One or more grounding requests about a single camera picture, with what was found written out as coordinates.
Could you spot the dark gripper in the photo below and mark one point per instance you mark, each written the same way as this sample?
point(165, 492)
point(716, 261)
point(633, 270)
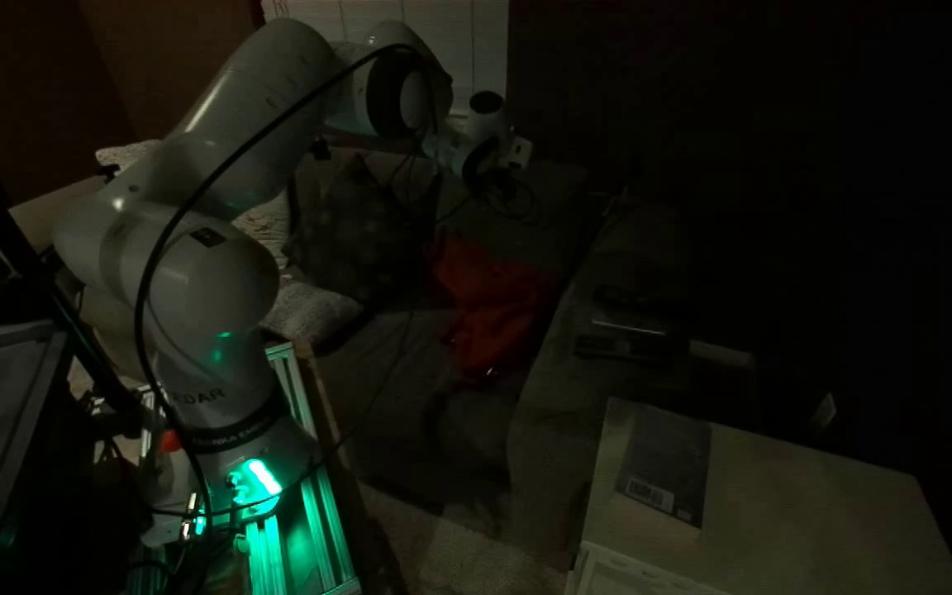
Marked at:
point(494, 150)

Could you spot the orange cloth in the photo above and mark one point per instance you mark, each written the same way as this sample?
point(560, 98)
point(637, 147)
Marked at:
point(494, 302)

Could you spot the robot base stand with light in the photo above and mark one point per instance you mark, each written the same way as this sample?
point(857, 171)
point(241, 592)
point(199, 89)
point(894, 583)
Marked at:
point(299, 531)

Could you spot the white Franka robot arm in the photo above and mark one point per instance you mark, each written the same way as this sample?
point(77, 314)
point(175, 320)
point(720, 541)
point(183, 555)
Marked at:
point(206, 298)

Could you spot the dark patterned pillow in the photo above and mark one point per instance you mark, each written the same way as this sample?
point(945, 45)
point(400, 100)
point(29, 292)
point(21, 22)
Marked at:
point(363, 227)

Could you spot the black remote control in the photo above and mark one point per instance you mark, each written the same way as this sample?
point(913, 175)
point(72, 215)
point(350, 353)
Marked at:
point(630, 326)
point(624, 345)

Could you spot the grey fabric sofa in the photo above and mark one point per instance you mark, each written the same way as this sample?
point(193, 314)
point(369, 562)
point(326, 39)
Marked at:
point(388, 375)

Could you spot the white pillow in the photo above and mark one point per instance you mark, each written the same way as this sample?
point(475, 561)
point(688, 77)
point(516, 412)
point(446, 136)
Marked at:
point(299, 314)

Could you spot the white remote control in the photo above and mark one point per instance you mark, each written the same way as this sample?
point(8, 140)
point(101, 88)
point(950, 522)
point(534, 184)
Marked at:
point(722, 353)

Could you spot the grey book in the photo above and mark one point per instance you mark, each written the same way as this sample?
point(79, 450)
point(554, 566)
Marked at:
point(666, 463)

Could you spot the white side table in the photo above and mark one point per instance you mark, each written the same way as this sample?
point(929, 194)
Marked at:
point(808, 531)

